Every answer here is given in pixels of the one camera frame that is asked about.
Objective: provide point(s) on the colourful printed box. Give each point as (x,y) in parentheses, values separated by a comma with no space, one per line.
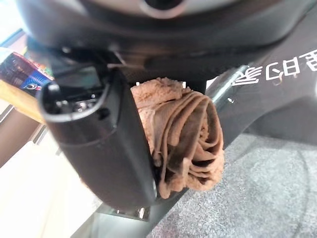
(23,72)

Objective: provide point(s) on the brown terry cloth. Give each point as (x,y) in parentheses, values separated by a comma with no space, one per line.
(183,138)

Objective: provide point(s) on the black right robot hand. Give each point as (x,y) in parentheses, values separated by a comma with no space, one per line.
(99,153)

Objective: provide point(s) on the black board with white characters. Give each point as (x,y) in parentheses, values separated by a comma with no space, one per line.
(284,106)

